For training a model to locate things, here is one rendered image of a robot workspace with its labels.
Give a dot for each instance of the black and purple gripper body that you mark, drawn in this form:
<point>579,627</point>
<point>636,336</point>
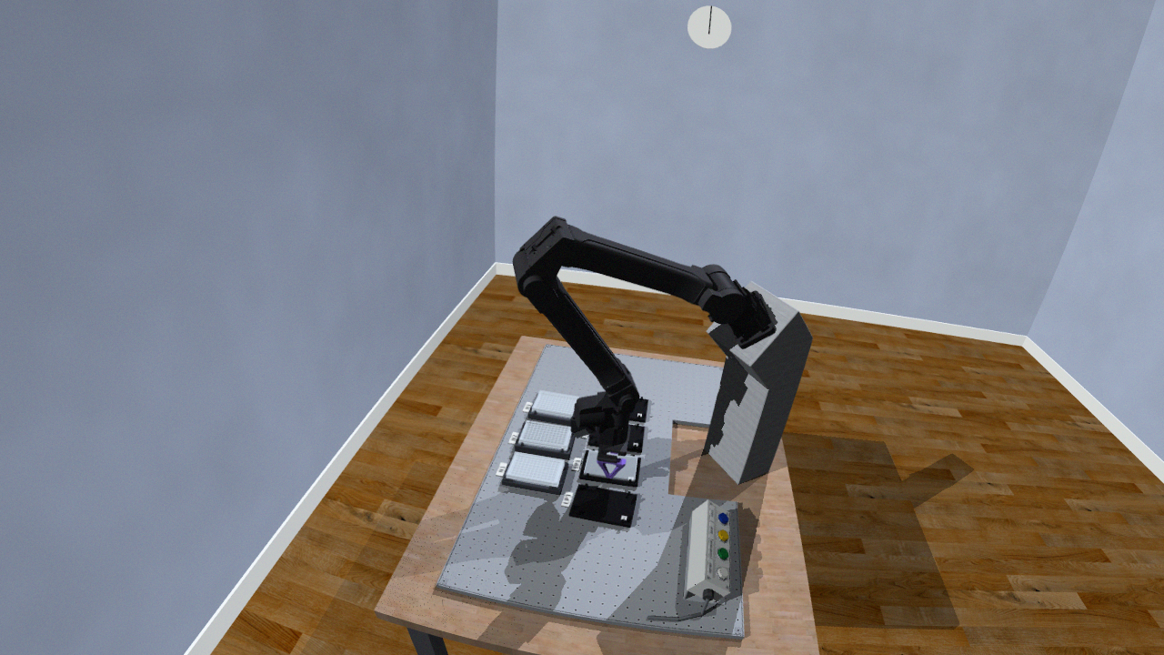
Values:
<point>620,445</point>

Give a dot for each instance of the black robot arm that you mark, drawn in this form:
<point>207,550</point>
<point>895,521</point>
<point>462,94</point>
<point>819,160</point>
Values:
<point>536,265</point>

